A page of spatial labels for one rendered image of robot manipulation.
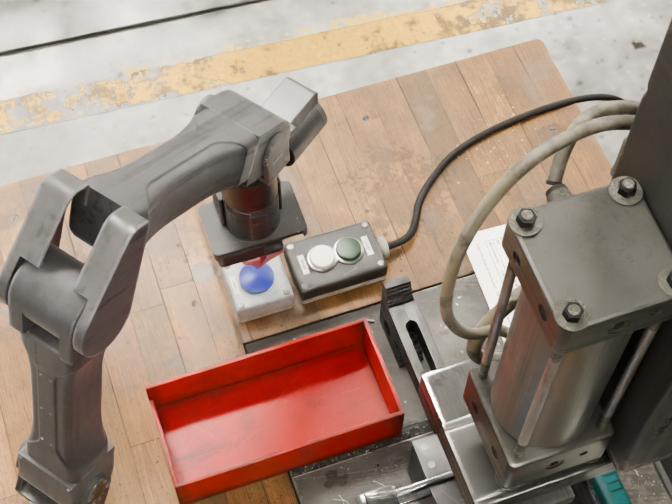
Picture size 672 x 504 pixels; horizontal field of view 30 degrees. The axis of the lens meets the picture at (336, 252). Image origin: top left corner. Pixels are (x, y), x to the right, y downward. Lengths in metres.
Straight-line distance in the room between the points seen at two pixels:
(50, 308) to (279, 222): 0.37
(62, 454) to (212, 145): 0.32
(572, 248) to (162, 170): 0.40
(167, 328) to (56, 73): 1.45
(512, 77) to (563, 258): 0.87
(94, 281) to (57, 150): 1.71
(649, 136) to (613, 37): 2.11
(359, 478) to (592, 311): 0.63
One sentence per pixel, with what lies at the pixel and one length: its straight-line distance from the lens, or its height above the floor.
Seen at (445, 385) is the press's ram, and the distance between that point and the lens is 1.15.
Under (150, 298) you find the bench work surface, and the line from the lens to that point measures 1.46.
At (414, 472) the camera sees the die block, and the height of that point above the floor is 0.94.
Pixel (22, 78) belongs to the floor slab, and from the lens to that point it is 2.83.
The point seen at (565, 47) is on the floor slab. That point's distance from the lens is 2.87.
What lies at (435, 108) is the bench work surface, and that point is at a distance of 1.60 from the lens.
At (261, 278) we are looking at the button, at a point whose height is 0.94.
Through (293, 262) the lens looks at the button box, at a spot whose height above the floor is 0.93.
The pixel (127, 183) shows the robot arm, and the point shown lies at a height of 1.33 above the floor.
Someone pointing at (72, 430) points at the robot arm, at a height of 1.13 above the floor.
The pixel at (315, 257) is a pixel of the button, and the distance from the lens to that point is 1.43.
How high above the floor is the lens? 2.18
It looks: 60 degrees down
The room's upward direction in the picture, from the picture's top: 1 degrees clockwise
